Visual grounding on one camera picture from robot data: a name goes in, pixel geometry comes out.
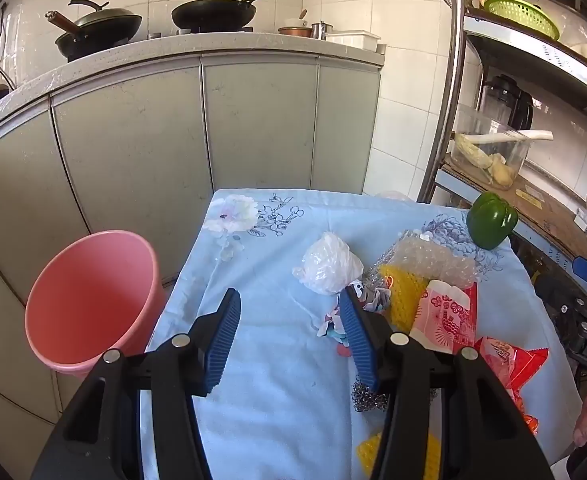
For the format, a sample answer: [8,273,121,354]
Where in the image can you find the blue floral tablecloth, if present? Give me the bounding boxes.
[138,188,584,480]

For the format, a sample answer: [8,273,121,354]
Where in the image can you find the green plastic basket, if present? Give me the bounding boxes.
[483,0,560,41]

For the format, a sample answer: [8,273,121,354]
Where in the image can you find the steel wool scourer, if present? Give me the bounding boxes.
[349,379,391,413]

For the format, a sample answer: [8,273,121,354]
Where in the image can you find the red snack wrapper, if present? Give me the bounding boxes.
[475,336,549,436]

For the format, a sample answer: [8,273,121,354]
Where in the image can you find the metal shelf rack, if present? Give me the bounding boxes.
[416,0,587,311]

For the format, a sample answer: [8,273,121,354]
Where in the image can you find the red and white paper packet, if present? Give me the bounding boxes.
[408,280,479,353]

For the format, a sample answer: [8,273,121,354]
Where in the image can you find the green bell pepper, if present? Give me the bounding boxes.
[466,191,519,251]

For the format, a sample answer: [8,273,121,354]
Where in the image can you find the black blender jug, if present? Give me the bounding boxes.
[478,75,534,131]

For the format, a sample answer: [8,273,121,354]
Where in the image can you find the yellow foam net sleeve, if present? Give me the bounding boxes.
[377,265,430,333]
[356,430,441,480]

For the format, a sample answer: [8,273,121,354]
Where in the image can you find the potato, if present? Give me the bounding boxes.
[488,154,517,187]

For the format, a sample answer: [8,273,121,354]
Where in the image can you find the black wok with long handle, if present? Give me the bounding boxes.
[171,0,305,31]

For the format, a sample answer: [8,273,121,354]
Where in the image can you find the grey kitchen cabinet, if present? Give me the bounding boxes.
[0,30,387,426]

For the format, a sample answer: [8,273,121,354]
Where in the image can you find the clear plastic container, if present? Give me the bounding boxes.
[448,105,531,191]

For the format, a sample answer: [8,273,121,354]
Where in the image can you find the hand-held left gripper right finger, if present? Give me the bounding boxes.
[338,285,557,480]

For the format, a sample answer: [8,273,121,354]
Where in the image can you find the dark wok lid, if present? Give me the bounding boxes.
[68,0,142,28]

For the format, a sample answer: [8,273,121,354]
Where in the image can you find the dark wok with short handle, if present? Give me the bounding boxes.
[44,10,143,59]

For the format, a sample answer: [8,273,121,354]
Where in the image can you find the white plastic container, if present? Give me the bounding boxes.
[325,30,381,52]

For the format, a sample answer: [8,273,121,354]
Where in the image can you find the pink plastic bucket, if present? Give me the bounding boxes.
[25,230,168,380]

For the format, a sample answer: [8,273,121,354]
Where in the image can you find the small colourful printed wrapper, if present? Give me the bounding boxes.
[316,282,394,358]

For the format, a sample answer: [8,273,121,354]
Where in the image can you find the clear bubble wrap sheet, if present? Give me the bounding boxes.
[368,230,477,291]

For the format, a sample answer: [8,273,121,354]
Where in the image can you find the corn cob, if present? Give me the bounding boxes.
[453,135,494,171]

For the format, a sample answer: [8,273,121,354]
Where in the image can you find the crumpled white plastic bag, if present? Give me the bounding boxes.
[292,231,365,297]

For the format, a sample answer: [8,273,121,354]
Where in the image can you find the white leek stalk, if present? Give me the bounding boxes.
[453,130,554,144]

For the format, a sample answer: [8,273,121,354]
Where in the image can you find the black power cable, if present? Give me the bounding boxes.
[0,2,15,91]

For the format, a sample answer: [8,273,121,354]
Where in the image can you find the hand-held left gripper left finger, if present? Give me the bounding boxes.
[31,287,242,480]

